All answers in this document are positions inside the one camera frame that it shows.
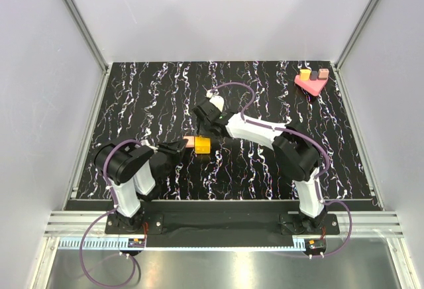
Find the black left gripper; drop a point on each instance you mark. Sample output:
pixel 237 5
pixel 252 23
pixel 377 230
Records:
pixel 172 148

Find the pink plug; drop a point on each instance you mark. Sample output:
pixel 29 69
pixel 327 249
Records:
pixel 190 141

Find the yellow socket block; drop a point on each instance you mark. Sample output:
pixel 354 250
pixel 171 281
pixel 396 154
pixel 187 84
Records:
pixel 202 145

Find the pink triangular socket base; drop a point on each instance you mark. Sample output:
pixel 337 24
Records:
pixel 313 87

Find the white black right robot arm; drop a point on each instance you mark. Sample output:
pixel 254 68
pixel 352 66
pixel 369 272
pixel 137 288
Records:
pixel 296 154

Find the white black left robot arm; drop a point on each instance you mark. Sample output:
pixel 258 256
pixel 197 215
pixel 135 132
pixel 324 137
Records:
pixel 133 172

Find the orange plug on base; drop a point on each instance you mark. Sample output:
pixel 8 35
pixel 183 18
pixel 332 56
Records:
pixel 304 74

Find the grey plug on base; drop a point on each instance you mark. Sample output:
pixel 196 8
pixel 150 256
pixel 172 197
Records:
pixel 313 75

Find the beige plug on base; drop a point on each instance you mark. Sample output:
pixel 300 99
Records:
pixel 323 74

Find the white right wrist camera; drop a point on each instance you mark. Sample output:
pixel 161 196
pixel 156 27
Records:
pixel 216 100

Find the aluminium frame rail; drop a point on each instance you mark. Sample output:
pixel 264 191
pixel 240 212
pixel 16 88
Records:
pixel 357 223

